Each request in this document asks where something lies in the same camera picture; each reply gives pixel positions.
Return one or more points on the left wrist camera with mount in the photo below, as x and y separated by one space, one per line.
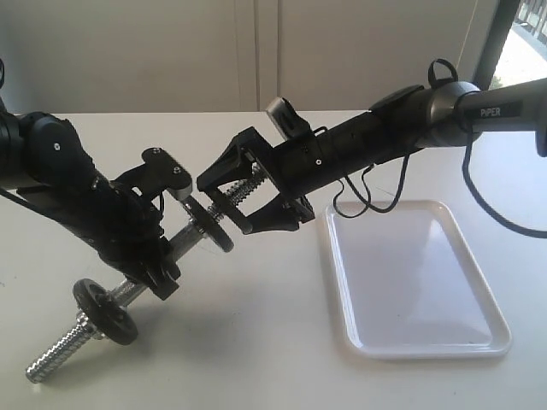
159 172

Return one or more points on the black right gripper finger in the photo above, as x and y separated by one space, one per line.
279 214
232 165

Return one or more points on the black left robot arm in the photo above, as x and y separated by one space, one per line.
45 168

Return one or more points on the black weight plate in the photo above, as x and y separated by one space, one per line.
104 312
221 207

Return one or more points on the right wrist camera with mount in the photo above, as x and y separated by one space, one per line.
288 122

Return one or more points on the chrome threaded dumbbell bar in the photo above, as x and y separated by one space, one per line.
124 294

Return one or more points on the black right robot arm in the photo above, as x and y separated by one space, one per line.
451 114

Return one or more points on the dark window frame post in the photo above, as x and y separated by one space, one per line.
497 34

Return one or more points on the chrome spinlock collar nut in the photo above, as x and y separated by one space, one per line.
84 322

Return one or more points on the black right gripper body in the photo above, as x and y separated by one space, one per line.
300 166

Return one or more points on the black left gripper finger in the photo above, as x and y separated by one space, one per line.
168 263
160 279

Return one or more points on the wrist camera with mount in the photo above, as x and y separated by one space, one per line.
159 172
288 122

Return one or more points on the black weight plate far end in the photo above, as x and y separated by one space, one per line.
207 224

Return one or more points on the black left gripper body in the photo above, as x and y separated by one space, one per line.
123 227

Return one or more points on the white plastic tray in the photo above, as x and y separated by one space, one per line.
407 286

